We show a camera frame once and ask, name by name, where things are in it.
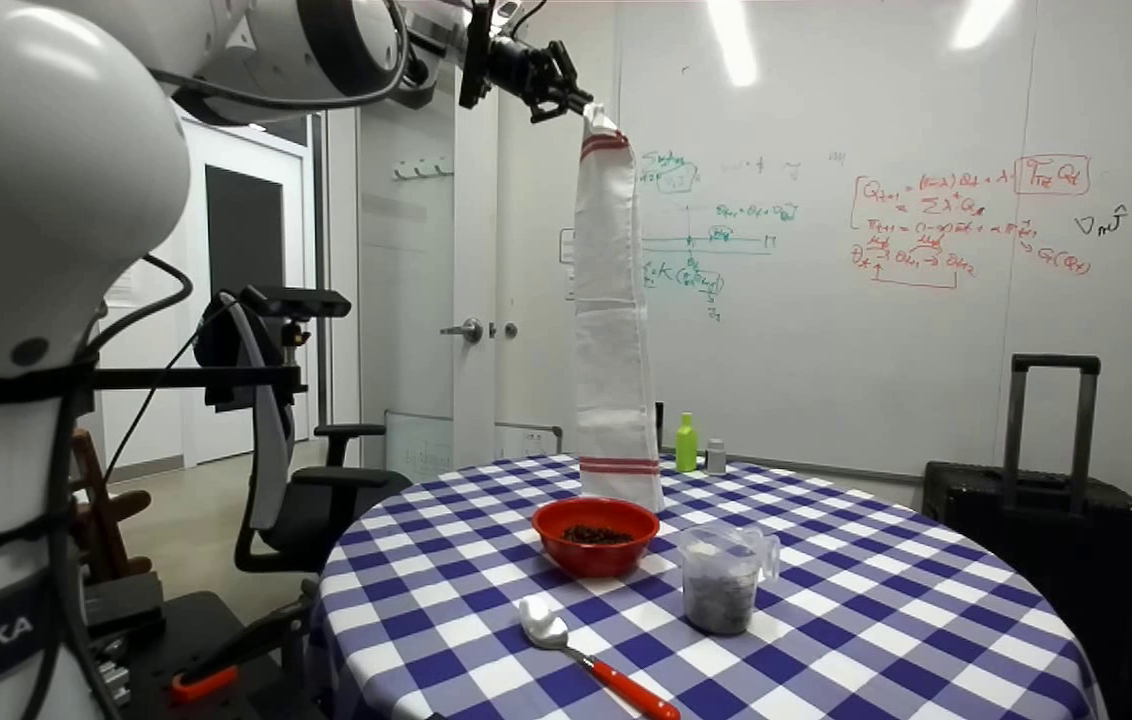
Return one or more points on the whiteboard with writing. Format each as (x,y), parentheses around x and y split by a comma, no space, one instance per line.
(857,332)

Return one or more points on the white towel with red stripes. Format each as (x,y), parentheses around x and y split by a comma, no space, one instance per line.
(609,304)

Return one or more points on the black base platform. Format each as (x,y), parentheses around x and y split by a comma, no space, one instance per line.
(179,625)

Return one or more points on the clear plastic measuring cup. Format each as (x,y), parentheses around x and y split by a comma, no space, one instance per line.
(723,587)

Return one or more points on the paper sign on wall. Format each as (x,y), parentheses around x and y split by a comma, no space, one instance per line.
(566,247)

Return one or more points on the blue white checkered tablecloth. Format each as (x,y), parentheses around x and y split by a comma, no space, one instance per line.
(857,602)

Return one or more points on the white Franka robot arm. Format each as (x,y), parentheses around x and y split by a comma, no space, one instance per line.
(30,174)

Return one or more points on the small grey bottle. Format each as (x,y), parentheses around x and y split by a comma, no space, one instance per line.
(712,462)

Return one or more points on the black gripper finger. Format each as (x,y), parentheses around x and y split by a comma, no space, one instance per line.
(572,78)
(554,103)

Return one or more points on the white door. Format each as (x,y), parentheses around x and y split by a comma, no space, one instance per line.
(409,267)

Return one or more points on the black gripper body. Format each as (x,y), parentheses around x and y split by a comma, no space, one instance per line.
(517,67)

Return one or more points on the red bowl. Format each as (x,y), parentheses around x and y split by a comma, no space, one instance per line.
(592,534)

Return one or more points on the black office chair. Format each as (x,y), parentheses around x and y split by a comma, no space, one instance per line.
(325,512)

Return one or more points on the brown wooden stand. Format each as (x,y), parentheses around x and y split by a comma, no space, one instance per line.
(94,512)

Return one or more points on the black mounting bar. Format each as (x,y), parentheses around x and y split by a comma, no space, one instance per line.
(179,378)

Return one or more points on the green bottle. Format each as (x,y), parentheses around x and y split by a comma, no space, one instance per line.
(686,446)

